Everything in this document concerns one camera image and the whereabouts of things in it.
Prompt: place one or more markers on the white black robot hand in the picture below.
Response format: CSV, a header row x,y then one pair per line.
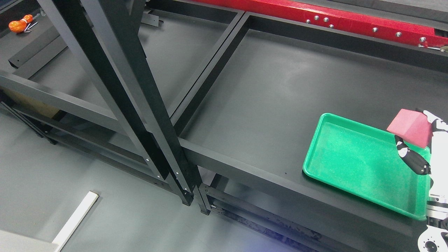
x,y
436,168

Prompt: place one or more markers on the pink foam cube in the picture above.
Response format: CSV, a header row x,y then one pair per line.
x,y
412,126

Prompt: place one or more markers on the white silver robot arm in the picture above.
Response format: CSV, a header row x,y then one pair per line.
x,y
434,238

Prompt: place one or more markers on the green plastic tray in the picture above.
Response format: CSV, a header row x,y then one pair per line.
x,y
364,161

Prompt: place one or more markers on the black right metal shelf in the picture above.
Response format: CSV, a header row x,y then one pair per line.
x,y
251,114

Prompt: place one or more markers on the black metal shelf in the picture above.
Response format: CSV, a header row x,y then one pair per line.
x,y
251,114
41,65

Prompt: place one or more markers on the black left metal shelf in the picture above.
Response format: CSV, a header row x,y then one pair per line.
x,y
41,65

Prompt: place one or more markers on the red metal beam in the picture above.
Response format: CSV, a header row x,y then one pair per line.
x,y
358,23

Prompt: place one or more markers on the cardboard box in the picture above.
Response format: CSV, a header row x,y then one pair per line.
x,y
31,103

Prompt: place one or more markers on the white standing desk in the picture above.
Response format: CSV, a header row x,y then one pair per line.
x,y
13,242

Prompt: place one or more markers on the orange handled tool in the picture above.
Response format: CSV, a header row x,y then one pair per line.
x,y
23,25

